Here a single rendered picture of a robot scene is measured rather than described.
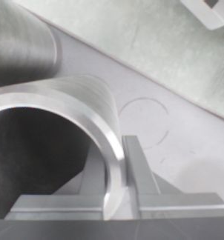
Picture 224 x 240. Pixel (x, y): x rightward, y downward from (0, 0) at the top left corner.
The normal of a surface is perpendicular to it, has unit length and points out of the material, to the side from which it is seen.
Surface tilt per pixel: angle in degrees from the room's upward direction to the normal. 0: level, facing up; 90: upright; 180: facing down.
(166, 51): 0
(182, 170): 0
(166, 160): 0
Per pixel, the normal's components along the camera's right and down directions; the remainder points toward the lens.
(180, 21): 0.01, 0.28
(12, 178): 0.85, -0.52
